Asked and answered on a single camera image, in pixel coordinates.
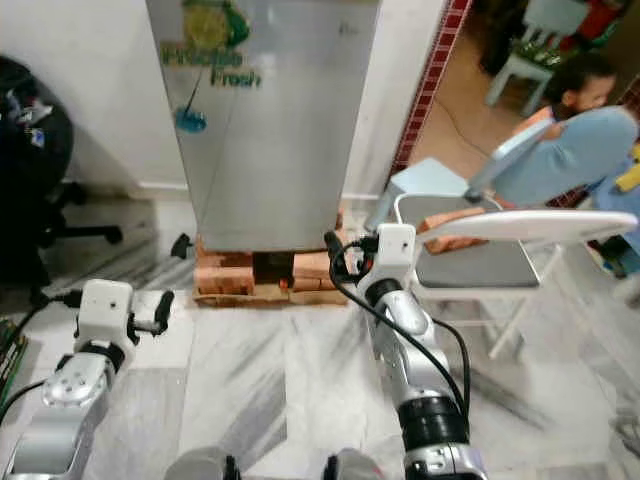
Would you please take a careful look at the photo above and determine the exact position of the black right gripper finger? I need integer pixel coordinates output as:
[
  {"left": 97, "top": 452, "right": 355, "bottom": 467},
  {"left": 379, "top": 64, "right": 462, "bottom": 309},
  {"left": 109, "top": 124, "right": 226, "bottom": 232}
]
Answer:
[{"left": 323, "top": 232, "right": 351, "bottom": 286}]

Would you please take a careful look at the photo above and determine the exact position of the silver fridge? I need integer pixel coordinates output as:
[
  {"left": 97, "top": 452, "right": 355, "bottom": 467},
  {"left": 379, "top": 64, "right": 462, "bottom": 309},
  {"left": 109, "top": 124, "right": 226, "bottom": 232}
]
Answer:
[{"left": 145, "top": 0, "right": 381, "bottom": 251}]

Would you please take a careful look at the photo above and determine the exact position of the red brick stack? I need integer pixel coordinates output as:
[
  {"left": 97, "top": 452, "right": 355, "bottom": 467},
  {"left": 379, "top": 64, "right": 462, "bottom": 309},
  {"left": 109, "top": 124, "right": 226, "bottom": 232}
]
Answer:
[
  {"left": 288, "top": 232, "right": 347, "bottom": 296},
  {"left": 195, "top": 240, "right": 258, "bottom": 297}
]

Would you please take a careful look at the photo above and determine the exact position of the small black plastic piece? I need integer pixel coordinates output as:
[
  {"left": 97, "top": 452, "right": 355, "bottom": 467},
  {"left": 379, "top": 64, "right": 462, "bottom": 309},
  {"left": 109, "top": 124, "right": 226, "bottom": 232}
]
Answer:
[{"left": 171, "top": 232, "right": 194, "bottom": 260}]

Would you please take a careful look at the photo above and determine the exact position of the brown cardboard sheet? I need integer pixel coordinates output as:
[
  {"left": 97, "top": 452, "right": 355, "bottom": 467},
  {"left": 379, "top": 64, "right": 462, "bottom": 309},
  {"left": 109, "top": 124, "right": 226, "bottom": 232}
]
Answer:
[{"left": 195, "top": 289, "right": 347, "bottom": 307}]

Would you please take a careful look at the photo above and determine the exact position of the green printed cardboard box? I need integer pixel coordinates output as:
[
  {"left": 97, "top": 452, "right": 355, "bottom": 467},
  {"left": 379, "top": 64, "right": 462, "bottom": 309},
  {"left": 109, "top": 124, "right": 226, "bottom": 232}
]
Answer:
[{"left": 0, "top": 318, "right": 29, "bottom": 396}]

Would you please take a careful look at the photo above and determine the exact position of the grey robot left leg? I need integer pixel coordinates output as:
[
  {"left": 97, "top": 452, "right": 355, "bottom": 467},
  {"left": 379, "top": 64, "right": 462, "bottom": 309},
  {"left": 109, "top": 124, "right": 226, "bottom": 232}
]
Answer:
[{"left": 165, "top": 447, "right": 241, "bottom": 480}]

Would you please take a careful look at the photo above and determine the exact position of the grey robot leg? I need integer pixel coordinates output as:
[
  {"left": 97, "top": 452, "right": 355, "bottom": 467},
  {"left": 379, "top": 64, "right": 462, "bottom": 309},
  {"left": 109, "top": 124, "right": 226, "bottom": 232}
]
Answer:
[
  {"left": 325, "top": 448, "right": 396, "bottom": 480},
  {"left": 165, "top": 447, "right": 241, "bottom": 480}
]

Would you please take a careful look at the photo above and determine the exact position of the black office chair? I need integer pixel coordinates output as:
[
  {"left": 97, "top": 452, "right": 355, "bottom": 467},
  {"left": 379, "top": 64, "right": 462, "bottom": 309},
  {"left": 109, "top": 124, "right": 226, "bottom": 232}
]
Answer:
[{"left": 0, "top": 55, "right": 123, "bottom": 301}]

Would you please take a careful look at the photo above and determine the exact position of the grey robot right leg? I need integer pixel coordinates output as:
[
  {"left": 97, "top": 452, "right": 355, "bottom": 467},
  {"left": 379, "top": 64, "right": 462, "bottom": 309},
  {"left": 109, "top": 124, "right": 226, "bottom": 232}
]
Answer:
[{"left": 325, "top": 448, "right": 396, "bottom": 480}]

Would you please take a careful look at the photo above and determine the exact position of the child in light blue shirt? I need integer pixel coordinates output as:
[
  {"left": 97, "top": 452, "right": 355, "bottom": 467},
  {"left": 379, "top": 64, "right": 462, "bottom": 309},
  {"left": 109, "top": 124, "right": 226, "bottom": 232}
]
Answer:
[{"left": 490, "top": 50, "right": 640, "bottom": 211}]

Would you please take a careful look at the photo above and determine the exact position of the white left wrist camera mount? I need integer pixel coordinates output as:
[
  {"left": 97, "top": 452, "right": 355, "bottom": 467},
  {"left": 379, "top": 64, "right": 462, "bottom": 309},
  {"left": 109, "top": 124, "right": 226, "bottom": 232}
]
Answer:
[{"left": 79, "top": 279, "right": 137, "bottom": 347}]

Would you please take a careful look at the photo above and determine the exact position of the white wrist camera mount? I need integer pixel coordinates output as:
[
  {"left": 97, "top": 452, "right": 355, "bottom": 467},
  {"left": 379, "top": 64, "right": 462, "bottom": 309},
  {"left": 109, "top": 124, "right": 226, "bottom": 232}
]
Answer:
[
  {"left": 364, "top": 222, "right": 419, "bottom": 288},
  {"left": 79, "top": 279, "right": 137, "bottom": 347}
]

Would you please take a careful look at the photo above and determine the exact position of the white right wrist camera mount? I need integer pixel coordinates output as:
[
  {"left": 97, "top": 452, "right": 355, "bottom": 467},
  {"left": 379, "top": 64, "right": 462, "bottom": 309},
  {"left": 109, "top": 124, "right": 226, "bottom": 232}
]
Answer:
[{"left": 364, "top": 222, "right": 419, "bottom": 288}]

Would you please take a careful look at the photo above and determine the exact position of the long black left arm cable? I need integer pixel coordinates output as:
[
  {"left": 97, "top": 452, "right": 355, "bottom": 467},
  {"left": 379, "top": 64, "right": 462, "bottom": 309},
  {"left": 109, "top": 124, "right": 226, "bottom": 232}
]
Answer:
[{"left": 0, "top": 290, "right": 83, "bottom": 376}]

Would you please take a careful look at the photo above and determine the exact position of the long black arm cable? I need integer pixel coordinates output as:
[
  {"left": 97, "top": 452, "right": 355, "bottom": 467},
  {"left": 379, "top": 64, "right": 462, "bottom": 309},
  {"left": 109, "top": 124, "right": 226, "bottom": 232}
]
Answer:
[
  {"left": 0, "top": 290, "right": 83, "bottom": 376},
  {"left": 328, "top": 235, "right": 471, "bottom": 421}
]

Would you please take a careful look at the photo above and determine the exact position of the long black right arm cable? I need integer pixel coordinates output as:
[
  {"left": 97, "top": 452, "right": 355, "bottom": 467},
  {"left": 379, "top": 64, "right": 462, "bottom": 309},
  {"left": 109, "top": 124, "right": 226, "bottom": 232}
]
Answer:
[{"left": 328, "top": 235, "right": 471, "bottom": 421}]

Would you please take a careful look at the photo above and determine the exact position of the short black left arm cable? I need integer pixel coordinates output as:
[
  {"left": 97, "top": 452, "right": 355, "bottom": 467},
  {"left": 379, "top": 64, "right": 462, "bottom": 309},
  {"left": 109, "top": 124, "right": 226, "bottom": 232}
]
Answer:
[{"left": 0, "top": 378, "right": 53, "bottom": 426}]

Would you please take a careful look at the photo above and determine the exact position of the short black arm cable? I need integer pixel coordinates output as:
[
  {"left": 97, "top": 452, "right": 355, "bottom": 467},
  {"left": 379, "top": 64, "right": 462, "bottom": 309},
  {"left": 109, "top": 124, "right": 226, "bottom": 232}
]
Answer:
[
  {"left": 433, "top": 318, "right": 474, "bottom": 406},
  {"left": 0, "top": 378, "right": 53, "bottom": 426}
]

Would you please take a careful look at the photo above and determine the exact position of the short black right arm cable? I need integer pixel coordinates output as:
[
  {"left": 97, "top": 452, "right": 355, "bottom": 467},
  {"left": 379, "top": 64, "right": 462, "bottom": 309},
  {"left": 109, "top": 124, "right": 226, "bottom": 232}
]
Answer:
[{"left": 433, "top": 318, "right": 474, "bottom": 406}]

